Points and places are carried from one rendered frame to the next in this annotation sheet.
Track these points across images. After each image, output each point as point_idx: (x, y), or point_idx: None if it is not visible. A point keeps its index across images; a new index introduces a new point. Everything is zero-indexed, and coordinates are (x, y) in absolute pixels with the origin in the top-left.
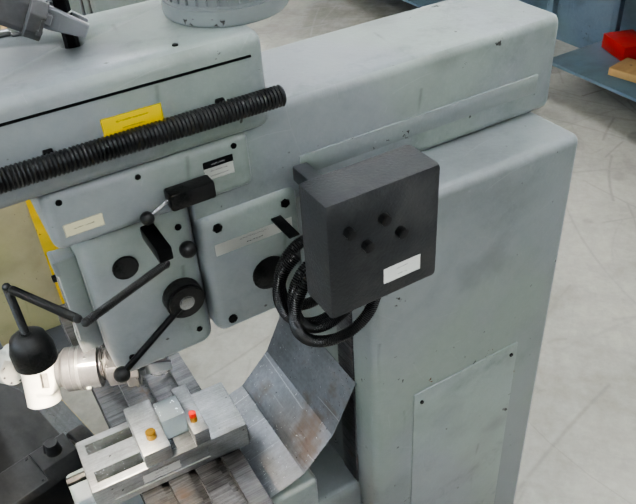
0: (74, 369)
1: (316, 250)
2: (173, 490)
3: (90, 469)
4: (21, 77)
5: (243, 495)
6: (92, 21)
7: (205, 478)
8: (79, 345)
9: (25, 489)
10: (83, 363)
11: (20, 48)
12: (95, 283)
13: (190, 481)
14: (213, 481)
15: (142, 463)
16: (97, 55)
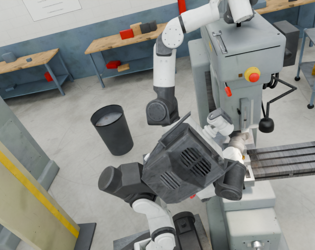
0: (241, 144)
1: (291, 47)
2: (253, 167)
3: (244, 179)
4: (262, 28)
5: (260, 153)
6: (220, 26)
7: (251, 159)
8: (231, 141)
9: (194, 238)
10: (240, 141)
11: (234, 31)
12: (261, 96)
13: (251, 162)
14: (253, 157)
15: (247, 165)
16: (253, 21)
